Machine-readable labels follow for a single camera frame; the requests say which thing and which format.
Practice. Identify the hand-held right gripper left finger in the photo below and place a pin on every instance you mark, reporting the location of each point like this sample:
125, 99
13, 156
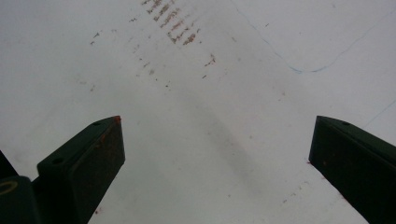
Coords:
90, 168

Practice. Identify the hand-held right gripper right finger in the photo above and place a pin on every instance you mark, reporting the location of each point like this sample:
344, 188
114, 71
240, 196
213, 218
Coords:
351, 161

